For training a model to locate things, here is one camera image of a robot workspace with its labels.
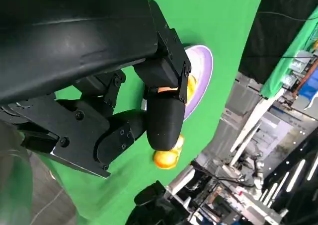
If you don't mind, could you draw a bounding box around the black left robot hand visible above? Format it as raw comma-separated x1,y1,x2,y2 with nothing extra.
0,0,193,179

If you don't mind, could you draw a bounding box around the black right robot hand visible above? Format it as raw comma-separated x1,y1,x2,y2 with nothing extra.
126,181,190,225

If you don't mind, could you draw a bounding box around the lilac plate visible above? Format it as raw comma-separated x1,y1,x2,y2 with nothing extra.
141,45,214,123

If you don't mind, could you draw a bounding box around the green table cloth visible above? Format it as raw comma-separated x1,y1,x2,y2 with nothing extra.
23,0,267,225

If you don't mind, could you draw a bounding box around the green backdrop cloth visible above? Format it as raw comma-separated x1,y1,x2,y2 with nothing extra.
260,10,318,99

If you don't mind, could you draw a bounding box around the black backdrop curtain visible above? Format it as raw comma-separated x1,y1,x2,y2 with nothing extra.
238,0,318,86

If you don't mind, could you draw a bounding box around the aluminium frame post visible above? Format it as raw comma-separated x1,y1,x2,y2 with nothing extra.
230,88,286,167

